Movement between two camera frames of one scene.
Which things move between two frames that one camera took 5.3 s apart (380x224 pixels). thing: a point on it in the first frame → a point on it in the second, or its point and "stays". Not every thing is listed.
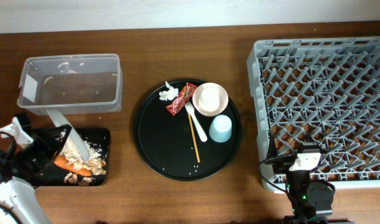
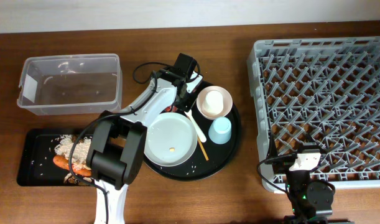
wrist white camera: (15, 130) → (192, 84)
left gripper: (50, 144) → (187, 105)
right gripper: (282, 167) → (293, 162)
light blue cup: (221, 128) stays
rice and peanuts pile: (92, 163) stays
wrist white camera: (305, 162) stays
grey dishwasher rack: (332, 93) stays
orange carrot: (62, 161) stays
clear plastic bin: (71, 84) stays
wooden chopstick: (196, 151) → (203, 147)
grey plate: (60, 121) → (170, 139)
